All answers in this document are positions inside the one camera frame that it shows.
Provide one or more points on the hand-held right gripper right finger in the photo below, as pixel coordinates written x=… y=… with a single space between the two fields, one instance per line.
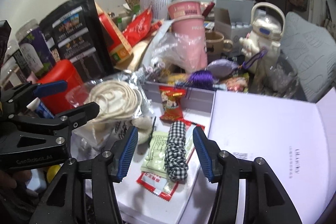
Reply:
x=203 y=153

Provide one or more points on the red snack packet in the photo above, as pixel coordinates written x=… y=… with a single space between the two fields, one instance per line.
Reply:
x=170 y=106

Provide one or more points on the yellow lemon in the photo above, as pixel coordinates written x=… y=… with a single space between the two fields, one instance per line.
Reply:
x=53 y=172

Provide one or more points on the black white checkered scrunchie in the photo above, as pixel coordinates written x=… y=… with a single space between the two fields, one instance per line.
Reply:
x=176 y=153

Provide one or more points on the green sachet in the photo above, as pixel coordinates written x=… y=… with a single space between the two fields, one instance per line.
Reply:
x=156 y=153

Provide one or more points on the group of clear food jars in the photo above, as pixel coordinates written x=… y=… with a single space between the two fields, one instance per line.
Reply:
x=29 y=48

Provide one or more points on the red and green carton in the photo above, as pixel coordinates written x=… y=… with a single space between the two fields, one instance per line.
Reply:
x=116 y=40

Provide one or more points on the clear plastic cup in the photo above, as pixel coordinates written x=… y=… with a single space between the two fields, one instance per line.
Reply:
x=281 y=74

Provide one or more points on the clear plastic bag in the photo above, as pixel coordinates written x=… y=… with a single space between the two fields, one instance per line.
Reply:
x=181 y=48

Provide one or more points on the grey quilted chair cover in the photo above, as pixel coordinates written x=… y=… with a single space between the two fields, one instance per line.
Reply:
x=312 y=56

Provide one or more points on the yellow snack packet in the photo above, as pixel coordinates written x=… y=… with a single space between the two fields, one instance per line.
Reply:
x=173 y=79

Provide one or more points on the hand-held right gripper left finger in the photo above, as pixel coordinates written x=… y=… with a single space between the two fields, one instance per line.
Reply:
x=128 y=153

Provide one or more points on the red canister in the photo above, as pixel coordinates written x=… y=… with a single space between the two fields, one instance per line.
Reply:
x=69 y=71

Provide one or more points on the pink printed paper cup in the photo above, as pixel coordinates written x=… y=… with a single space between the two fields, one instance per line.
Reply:
x=183 y=10

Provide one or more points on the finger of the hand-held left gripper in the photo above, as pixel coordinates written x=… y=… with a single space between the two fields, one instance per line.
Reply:
x=78 y=113
x=51 y=88

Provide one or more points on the pink tumbler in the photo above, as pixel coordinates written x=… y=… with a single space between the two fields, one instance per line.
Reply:
x=187 y=29

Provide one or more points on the red printed packet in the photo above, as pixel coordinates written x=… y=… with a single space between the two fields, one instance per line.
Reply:
x=139 y=27

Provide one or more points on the person's left hand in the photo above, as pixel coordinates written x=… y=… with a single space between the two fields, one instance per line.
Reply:
x=11 y=180

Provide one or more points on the colourful candy packet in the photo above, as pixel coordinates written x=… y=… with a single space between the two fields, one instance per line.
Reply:
x=237 y=83

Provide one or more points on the white carton with vials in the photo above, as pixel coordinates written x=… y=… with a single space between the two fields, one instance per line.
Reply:
x=233 y=14

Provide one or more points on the red and white sachet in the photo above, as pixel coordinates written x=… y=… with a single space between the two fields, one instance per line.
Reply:
x=157 y=184

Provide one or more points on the black stand-up pouch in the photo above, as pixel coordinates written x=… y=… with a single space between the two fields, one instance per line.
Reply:
x=76 y=37

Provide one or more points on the brown mug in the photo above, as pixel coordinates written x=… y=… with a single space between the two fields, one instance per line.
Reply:
x=215 y=43

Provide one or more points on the blue tablet tube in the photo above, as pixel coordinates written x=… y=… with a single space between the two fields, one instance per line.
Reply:
x=44 y=109

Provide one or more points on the cream character water bottle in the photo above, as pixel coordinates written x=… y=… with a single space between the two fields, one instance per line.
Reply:
x=265 y=35

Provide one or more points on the lavender gift box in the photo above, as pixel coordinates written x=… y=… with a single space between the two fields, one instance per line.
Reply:
x=262 y=121

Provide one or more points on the white paper leaflet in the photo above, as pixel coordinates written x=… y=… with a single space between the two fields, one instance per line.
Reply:
x=156 y=5

